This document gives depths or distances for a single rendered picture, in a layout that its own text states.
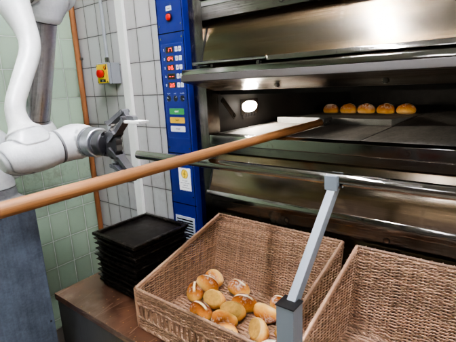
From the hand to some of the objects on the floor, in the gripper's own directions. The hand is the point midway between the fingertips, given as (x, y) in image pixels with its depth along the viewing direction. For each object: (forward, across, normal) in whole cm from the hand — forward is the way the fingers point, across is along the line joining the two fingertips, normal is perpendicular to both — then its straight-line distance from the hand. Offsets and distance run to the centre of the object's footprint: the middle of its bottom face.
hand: (144, 147), depth 99 cm
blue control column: (-43, +123, -148) cm, 197 cm away
